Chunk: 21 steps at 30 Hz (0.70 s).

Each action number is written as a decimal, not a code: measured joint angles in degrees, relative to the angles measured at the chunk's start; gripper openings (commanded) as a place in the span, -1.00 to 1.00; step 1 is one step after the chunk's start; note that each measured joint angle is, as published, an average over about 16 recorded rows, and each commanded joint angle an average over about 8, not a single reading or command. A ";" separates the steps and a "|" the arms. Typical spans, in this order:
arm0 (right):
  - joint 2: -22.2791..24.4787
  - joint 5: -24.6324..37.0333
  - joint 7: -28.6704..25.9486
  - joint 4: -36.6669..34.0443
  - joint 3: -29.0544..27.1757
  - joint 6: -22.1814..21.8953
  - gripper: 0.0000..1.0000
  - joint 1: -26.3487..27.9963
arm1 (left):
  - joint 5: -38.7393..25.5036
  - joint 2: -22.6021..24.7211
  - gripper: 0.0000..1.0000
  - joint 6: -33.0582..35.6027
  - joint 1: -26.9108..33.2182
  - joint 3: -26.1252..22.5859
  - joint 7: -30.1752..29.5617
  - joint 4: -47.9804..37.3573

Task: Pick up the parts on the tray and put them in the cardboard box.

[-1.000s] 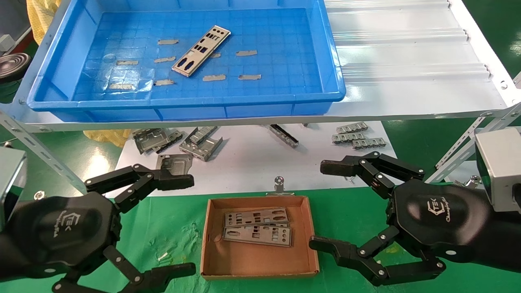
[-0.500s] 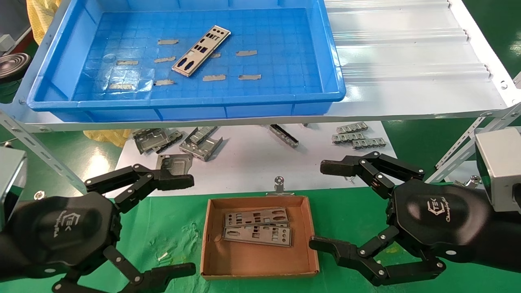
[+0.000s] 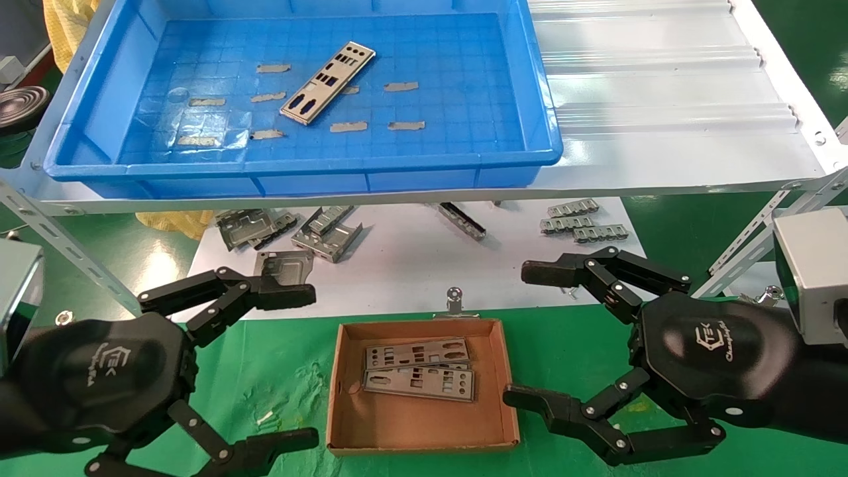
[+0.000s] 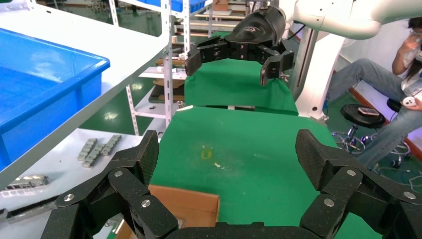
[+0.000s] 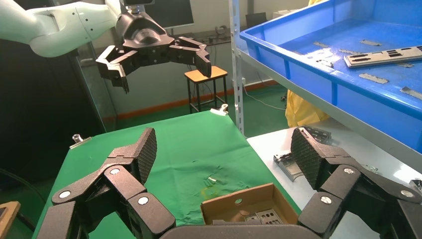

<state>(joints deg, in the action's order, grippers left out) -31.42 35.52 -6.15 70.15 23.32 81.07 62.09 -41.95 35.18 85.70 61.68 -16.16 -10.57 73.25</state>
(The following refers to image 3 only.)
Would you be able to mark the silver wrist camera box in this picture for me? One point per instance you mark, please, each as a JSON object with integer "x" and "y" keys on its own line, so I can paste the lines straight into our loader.
{"x": 815, "y": 271}
{"x": 16, "y": 298}

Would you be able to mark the white board sheet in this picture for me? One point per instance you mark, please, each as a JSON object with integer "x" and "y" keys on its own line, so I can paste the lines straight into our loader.
{"x": 411, "y": 265}

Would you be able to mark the flat grey metal bracket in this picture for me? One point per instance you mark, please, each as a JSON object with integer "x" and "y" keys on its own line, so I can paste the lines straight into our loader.
{"x": 288, "y": 268}

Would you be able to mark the small notched metal piece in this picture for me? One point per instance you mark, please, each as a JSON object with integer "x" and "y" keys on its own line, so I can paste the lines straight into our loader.
{"x": 573, "y": 209}
{"x": 566, "y": 224}
{"x": 601, "y": 233}

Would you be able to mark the folded grey metal bracket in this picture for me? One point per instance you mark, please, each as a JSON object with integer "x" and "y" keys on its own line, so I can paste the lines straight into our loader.
{"x": 331, "y": 245}

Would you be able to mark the small white scrap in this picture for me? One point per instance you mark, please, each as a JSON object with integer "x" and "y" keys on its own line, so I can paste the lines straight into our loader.
{"x": 264, "y": 418}

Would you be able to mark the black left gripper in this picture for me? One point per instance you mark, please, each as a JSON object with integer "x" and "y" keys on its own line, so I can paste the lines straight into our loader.
{"x": 99, "y": 377}

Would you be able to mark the black round disc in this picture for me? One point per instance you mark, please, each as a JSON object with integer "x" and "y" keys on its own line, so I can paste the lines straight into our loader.
{"x": 20, "y": 106}

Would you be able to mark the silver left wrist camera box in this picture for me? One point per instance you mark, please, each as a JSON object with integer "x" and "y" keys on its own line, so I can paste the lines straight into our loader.
{"x": 16, "y": 298}

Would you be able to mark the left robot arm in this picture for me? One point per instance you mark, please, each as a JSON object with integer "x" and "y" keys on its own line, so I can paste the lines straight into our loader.
{"x": 13, "y": 424}

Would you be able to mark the brown cardboard box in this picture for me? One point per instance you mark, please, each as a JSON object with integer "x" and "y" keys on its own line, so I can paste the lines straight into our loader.
{"x": 424, "y": 430}

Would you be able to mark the grey metal port plate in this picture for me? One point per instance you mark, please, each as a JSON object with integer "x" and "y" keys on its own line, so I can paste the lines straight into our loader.
{"x": 434, "y": 385}

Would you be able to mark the bent grey metal bracket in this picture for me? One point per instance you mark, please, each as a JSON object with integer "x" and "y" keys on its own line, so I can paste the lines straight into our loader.
{"x": 242, "y": 228}

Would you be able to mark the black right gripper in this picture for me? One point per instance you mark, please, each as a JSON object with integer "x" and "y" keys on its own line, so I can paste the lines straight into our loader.
{"x": 715, "y": 358}

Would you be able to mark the small grey box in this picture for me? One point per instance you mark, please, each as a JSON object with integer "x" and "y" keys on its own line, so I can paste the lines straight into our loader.
{"x": 10, "y": 69}

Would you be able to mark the green cloth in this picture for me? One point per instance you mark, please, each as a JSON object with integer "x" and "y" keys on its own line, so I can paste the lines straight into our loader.
{"x": 563, "y": 331}

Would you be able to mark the blue plastic tray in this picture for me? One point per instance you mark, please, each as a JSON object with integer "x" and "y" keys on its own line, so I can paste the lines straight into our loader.
{"x": 464, "y": 66}

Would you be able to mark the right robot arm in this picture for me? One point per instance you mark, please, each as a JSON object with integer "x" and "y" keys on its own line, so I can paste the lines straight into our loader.
{"x": 821, "y": 391}

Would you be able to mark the long narrow metal strip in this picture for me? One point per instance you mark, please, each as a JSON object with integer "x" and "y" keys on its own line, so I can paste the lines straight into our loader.
{"x": 462, "y": 222}

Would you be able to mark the silver metal port plate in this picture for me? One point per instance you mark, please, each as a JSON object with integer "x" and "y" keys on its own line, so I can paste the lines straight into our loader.
{"x": 336, "y": 89}
{"x": 434, "y": 351}

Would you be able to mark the white metal shelf rack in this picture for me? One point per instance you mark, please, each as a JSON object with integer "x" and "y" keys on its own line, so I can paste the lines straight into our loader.
{"x": 629, "y": 165}

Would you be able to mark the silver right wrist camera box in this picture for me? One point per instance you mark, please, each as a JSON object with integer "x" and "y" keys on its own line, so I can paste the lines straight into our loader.
{"x": 815, "y": 271}

